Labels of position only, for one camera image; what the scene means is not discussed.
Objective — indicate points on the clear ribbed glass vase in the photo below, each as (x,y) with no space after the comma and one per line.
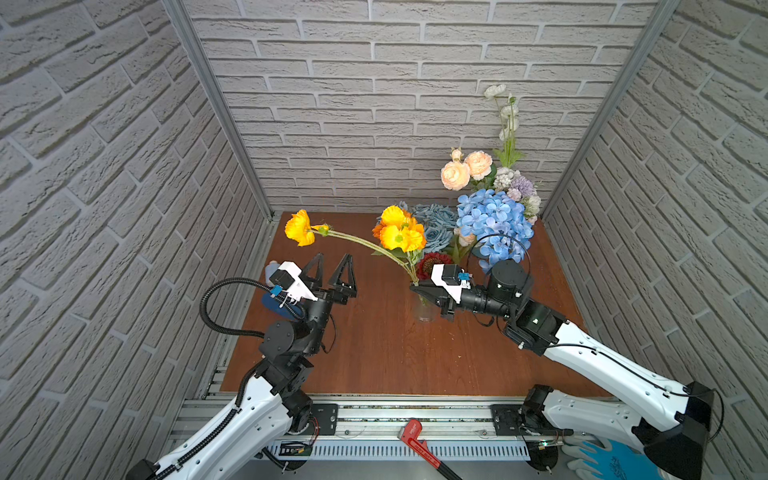
(425,311)

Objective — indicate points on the white tape roll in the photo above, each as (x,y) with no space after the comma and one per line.
(270,269)

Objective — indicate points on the white poppy flower stem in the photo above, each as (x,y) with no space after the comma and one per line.
(508,111)

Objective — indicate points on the dusty blue hydrangea flower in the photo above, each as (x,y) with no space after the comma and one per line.
(439,222)

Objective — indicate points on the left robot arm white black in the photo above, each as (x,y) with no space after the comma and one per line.
(269,402)

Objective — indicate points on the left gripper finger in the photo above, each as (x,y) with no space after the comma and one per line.
(312,273)
(343,279)

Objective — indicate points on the blue work glove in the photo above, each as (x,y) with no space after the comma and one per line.
(615,462)

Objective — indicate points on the peach rose flower stem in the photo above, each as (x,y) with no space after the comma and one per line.
(474,169)

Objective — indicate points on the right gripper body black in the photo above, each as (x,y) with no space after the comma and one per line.
(485,305)

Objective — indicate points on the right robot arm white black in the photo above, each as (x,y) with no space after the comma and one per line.
(667,421)

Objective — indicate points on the pink white hydrangea bouquet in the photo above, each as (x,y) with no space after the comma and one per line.
(519,189)

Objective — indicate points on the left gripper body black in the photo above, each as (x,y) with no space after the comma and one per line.
(318,311)

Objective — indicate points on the red pipe wrench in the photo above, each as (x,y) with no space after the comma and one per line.
(409,435)

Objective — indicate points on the aluminium mounting rail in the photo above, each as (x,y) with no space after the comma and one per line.
(545,413)

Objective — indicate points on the red sunflower stem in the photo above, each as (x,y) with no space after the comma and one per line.
(425,266)

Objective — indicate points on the small pink rose stem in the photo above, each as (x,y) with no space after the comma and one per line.
(465,237)

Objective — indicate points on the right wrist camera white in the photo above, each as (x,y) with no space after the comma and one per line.
(452,278)

